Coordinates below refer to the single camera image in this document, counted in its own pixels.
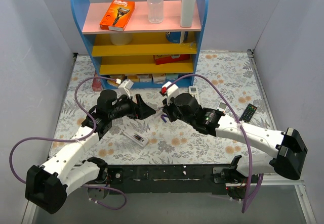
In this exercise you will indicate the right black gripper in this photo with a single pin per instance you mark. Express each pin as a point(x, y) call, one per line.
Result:
point(168, 111)

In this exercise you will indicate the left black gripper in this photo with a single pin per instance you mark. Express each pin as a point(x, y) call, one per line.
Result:
point(136, 106)

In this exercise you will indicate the white remote control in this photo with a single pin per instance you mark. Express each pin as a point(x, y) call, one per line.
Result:
point(136, 137)

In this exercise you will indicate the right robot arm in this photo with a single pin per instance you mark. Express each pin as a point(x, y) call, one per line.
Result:
point(282, 152)

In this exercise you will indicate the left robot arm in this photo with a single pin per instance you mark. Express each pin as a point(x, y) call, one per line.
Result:
point(48, 185)

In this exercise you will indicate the white AC remote near shelf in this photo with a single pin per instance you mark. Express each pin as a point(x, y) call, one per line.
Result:
point(193, 91)

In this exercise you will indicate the white AC remote right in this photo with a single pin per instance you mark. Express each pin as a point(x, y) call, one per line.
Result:
point(222, 107)

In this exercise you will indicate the black TV remote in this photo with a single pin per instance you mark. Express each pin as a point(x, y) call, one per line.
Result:
point(248, 113)

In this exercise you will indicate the light blue tissue pack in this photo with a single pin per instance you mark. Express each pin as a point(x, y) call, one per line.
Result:
point(171, 76)

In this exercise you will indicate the red flat box on shelf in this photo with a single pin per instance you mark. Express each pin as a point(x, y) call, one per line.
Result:
point(166, 59)

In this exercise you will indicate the blue wooden shelf unit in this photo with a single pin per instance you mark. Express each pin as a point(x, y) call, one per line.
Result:
point(148, 39)

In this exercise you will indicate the blue white round container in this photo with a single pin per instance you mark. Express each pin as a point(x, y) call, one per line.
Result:
point(177, 37)

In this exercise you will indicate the black base bar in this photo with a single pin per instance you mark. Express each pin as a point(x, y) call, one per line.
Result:
point(174, 178)

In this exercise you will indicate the white cup on shelf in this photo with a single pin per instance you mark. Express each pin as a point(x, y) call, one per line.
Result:
point(120, 39)

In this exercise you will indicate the orange Gillette razor box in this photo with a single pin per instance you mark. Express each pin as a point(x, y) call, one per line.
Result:
point(117, 16)

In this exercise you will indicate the white tall bottle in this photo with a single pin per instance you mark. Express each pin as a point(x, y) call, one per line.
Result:
point(187, 12)

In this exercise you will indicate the clear plastic water bottle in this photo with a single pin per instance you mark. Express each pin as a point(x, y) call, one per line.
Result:
point(155, 11)

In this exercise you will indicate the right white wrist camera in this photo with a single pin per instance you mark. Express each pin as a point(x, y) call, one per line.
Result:
point(169, 90)

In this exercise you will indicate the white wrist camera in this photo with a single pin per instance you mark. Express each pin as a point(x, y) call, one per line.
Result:
point(169, 90)
point(124, 87)

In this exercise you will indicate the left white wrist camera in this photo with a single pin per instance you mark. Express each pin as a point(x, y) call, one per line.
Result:
point(124, 87)

